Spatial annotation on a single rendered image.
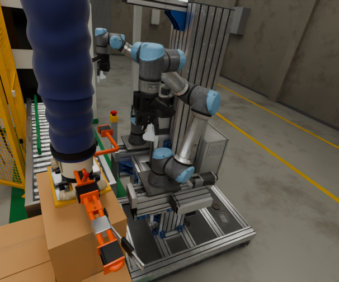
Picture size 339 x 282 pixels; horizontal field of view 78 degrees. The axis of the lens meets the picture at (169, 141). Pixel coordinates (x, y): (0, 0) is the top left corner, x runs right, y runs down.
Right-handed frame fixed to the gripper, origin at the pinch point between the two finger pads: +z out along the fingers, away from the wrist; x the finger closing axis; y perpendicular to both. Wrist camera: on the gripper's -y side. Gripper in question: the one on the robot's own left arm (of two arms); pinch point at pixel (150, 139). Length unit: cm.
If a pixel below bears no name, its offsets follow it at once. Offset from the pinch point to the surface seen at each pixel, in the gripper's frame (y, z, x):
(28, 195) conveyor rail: 66, 92, -82
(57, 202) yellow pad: 39, 45, -20
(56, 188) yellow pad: 40, 44, -30
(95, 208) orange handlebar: 22.8, 32.1, 0.7
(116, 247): 18.2, 31.2, 21.6
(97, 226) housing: 23.2, 32.0, 10.1
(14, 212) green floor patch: 94, 152, -125
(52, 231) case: 43, 58, -13
